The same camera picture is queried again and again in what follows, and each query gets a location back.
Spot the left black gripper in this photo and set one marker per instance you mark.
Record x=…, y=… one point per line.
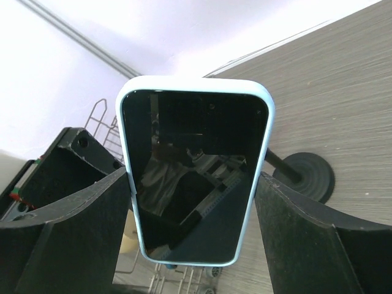
x=74, y=161

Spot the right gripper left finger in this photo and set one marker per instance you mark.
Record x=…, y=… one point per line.
x=69, y=246

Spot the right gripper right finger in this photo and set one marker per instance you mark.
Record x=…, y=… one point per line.
x=312, y=248

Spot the black phone stand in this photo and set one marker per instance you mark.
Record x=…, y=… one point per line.
x=306, y=173

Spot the phone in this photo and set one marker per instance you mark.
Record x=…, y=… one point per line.
x=193, y=149

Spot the aluminium frame rail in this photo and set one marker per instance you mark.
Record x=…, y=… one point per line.
x=61, y=25

